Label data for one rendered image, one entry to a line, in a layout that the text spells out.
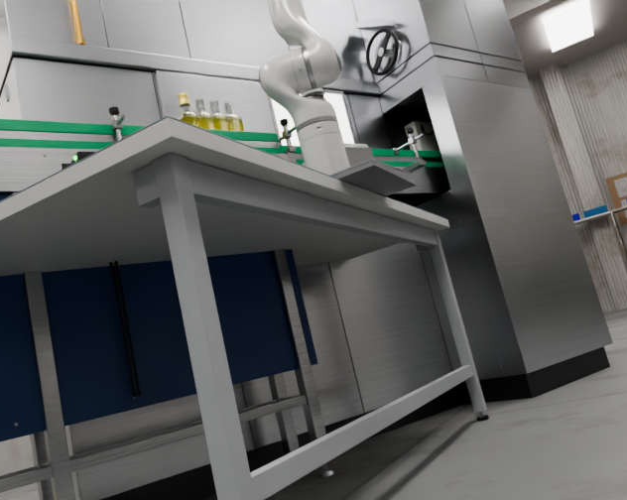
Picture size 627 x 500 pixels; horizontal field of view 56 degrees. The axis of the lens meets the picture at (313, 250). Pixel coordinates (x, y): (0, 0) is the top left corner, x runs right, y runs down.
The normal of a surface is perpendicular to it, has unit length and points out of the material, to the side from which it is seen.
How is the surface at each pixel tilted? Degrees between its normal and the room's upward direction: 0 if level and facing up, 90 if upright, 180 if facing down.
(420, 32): 90
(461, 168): 90
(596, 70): 90
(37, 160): 90
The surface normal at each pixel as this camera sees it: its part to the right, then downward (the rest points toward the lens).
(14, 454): 0.85, -0.29
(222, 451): -0.47, -0.05
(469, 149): 0.57, -0.28
